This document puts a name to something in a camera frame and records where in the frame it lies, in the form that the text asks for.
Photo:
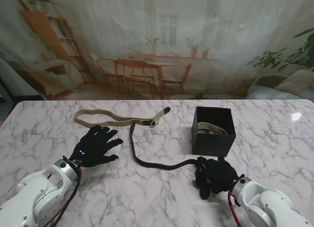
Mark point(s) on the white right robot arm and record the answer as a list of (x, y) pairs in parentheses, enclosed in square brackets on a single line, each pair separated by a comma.
[(269, 205)]

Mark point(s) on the black square storage box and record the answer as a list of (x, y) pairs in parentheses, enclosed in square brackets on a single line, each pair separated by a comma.
[(216, 143)]

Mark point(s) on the printed room scene backdrop curtain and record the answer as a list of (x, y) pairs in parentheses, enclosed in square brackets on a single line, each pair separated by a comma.
[(157, 15)]

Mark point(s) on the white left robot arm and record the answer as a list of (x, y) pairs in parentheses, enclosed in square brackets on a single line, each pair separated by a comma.
[(34, 197)]

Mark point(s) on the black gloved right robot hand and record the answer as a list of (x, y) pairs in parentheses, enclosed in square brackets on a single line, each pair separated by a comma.
[(218, 175)]

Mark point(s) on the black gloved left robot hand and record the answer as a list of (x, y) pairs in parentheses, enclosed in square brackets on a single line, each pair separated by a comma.
[(95, 148)]

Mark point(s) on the black woven belt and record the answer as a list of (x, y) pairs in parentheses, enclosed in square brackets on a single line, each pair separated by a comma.
[(157, 166)]

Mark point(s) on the beige braided belt silver buckle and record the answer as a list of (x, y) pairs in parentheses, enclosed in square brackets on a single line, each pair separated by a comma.
[(211, 128), (83, 112)]

